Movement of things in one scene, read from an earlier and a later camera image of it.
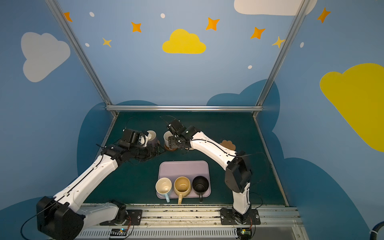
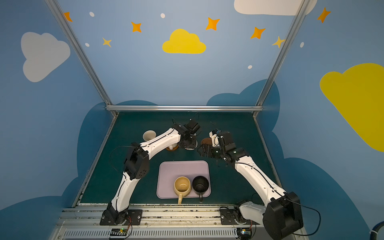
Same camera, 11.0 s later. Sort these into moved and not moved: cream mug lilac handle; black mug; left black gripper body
Moved: left black gripper body
Not moved: black mug; cream mug lilac handle
